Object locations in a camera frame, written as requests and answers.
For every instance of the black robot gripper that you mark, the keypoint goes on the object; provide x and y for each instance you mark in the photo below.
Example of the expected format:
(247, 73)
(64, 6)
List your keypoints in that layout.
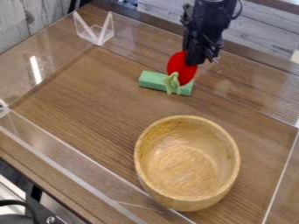
(205, 19)

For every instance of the red plush strawberry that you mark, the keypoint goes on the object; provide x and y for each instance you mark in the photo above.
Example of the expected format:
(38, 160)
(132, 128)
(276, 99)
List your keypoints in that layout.
(178, 73)

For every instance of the green rectangular block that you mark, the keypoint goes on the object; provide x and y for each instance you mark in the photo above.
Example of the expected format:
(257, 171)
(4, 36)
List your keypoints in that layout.
(154, 81)

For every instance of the wooden bowl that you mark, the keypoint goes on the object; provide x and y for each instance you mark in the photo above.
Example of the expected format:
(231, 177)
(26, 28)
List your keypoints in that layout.
(186, 162)

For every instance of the clear acrylic corner bracket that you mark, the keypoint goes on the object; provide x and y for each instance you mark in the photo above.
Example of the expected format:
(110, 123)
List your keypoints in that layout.
(94, 34)

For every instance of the clear acrylic tray wall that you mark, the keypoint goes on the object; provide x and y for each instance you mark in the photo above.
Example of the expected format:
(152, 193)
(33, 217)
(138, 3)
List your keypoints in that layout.
(84, 185)

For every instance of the black metal table bracket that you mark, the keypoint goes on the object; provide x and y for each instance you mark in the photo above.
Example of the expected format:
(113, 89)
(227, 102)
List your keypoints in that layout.
(44, 215)

